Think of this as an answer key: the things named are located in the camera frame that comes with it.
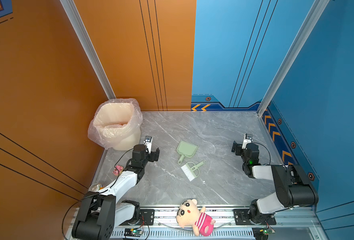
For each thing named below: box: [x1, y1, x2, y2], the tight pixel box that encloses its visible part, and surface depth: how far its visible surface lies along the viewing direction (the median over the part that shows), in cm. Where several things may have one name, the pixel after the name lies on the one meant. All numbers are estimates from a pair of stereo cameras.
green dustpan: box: [176, 140, 199, 165], surface depth 101 cm
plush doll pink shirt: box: [176, 199, 216, 237], surface depth 68 cm
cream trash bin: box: [93, 103, 142, 151], surface depth 87 cm
